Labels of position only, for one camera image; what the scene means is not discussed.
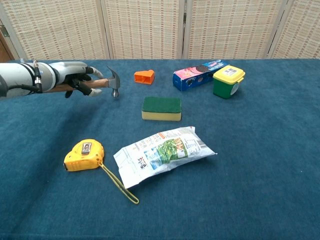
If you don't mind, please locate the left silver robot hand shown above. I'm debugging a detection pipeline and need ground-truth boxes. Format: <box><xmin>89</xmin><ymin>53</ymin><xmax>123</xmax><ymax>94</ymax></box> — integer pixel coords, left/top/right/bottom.
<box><xmin>51</xmin><ymin>61</ymin><xmax>104</xmax><ymax>99</ymax></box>

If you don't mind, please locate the white snack bag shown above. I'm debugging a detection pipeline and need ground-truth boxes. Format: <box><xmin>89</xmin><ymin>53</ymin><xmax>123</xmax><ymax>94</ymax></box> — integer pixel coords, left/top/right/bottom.
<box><xmin>113</xmin><ymin>126</ymin><xmax>218</xmax><ymax>190</ymax></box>

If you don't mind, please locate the green yellow sponge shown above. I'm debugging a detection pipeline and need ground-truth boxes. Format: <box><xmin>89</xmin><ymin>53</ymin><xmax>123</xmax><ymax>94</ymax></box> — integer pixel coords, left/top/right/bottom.
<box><xmin>141</xmin><ymin>96</ymin><xmax>182</xmax><ymax>122</ymax></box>

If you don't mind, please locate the brown wooden door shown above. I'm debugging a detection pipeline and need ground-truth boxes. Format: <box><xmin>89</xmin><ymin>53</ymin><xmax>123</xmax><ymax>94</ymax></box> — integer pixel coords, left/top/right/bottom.
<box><xmin>0</xmin><ymin>29</ymin><xmax>13</xmax><ymax>63</ymax></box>

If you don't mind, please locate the orange plastic block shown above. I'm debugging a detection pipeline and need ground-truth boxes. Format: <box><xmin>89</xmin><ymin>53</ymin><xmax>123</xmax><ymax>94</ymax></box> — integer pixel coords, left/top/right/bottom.
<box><xmin>133</xmin><ymin>70</ymin><xmax>156</xmax><ymax>85</ymax></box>

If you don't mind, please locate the blue cookie box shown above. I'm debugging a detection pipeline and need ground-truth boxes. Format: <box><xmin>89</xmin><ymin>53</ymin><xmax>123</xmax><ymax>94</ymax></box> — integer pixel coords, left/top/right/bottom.
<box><xmin>172</xmin><ymin>60</ymin><xmax>230</xmax><ymax>92</ymax></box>

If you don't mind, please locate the wooden handle claw hammer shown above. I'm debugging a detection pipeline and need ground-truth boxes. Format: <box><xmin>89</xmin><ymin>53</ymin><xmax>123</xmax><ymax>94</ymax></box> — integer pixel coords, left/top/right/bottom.
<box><xmin>43</xmin><ymin>65</ymin><xmax>121</xmax><ymax>99</ymax></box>

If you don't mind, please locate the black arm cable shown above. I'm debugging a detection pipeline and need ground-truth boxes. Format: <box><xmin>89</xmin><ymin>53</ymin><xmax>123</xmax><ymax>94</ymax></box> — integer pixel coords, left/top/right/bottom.
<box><xmin>8</xmin><ymin>59</ymin><xmax>43</xmax><ymax>95</ymax></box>

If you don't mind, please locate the blue felt table cover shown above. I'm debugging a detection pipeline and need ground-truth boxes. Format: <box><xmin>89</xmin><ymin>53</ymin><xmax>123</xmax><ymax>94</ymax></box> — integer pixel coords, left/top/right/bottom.
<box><xmin>0</xmin><ymin>58</ymin><xmax>320</xmax><ymax>240</ymax></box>

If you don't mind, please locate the yellow tape measure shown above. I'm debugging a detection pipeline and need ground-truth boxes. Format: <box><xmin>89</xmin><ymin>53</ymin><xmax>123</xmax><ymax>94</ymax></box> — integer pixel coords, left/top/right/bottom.
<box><xmin>63</xmin><ymin>139</ymin><xmax>140</xmax><ymax>205</ymax></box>

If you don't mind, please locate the woven folding screen panel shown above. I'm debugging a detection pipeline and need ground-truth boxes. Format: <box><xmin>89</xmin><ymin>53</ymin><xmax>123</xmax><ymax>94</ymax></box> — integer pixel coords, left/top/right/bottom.
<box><xmin>0</xmin><ymin>0</ymin><xmax>111</xmax><ymax>61</ymax></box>
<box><xmin>182</xmin><ymin>0</ymin><xmax>288</xmax><ymax>60</ymax></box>
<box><xmin>266</xmin><ymin>0</ymin><xmax>320</xmax><ymax>60</ymax></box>
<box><xmin>101</xmin><ymin>0</ymin><xmax>187</xmax><ymax>60</ymax></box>

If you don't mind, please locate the green bin yellow lid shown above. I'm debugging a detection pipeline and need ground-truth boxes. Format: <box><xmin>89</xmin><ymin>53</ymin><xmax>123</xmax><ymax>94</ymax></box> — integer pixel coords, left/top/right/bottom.
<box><xmin>212</xmin><ymin>65</ymin><xmax>246</xmax><ymax>100</ymax></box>

